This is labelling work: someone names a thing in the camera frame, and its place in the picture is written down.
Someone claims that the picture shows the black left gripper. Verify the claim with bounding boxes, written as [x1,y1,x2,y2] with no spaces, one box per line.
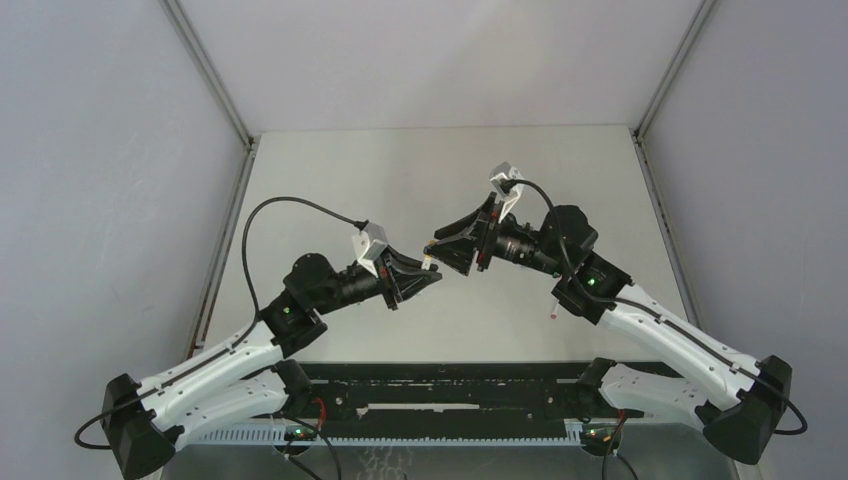
[313,243,440,316]

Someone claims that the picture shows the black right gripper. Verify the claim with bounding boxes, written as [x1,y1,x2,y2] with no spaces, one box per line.
[424,194,567,279]

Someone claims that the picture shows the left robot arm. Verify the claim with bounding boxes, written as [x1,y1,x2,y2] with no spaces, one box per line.
[100,247,442,479]

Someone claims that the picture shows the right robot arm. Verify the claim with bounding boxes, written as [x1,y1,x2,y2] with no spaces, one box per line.
[425,197,793,465]

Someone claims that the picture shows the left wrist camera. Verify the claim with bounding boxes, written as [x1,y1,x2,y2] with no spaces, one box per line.
[351,222,388,277]

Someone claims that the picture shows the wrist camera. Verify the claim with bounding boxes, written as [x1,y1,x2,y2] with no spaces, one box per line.
[489,162,524,223]
[351,222,388,277]

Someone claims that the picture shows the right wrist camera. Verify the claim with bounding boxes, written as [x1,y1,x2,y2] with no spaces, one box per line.
[489,162,524,223]

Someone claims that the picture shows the right black camera cable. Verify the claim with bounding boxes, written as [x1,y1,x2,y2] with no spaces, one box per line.
[500,178,808,437]

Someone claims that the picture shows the black camera cable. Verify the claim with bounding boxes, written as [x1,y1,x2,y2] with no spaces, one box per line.
[500,178,808,437]
[74,196,369,452]

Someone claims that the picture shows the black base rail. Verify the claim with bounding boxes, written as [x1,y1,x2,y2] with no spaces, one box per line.
[272,362,620,441]

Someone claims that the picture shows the white slotted cable duct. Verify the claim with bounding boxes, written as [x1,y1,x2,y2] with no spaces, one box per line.
[185,423,598,448]

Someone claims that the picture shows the left black camera cable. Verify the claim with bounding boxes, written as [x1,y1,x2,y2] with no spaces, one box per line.
[74,196,369,452]

